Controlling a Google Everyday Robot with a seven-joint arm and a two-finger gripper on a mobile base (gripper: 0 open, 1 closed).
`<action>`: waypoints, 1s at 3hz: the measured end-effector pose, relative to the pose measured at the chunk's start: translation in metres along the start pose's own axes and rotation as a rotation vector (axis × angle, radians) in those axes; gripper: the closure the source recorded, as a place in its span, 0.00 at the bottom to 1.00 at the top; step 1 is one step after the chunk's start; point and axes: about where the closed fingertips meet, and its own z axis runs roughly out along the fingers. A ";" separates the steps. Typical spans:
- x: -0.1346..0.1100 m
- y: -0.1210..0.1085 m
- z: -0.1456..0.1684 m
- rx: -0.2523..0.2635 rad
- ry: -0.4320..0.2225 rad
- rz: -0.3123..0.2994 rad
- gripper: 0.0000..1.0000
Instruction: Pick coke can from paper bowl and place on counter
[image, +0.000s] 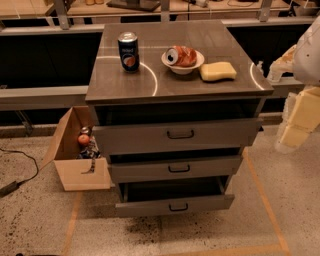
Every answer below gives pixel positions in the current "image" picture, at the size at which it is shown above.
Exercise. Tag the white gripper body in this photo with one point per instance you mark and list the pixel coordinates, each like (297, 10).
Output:
(308, 56)

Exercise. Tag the middle grey drawer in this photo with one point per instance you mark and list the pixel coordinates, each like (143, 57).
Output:
(175, 169)

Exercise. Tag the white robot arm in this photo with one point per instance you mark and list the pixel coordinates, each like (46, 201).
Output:
(306, 59)

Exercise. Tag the grey drawer cabinet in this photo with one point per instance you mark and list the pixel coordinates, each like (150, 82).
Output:
(174, 105)

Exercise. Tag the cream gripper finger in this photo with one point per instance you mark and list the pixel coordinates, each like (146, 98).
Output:
(300, 117)

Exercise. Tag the small clear bottle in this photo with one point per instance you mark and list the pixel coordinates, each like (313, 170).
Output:
(259, 66)

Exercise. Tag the white paper bowl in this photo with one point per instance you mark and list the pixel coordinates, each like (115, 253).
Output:
(184, 70)

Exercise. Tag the grey drawer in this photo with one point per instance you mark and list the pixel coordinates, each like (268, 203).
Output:
(175, 169)
(167, 197)
(181, 136)

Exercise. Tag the bottom grey drawer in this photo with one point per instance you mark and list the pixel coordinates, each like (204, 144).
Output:
(167, 197)

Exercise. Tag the cardboard box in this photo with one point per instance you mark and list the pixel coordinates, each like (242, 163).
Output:
(75, 174)

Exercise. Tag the yellow sponge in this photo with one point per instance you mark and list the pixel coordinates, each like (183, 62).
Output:
(217, 71)

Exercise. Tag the red coke can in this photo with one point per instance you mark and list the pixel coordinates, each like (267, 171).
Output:
(181, 56)

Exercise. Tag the blue pepsi can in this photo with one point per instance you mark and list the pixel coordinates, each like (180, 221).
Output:
(129, 51)

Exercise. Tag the red apple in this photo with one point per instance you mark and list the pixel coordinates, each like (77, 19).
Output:
(83, 139)

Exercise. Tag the top grey drawer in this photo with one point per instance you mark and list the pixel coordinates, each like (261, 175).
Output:
(181, 136)

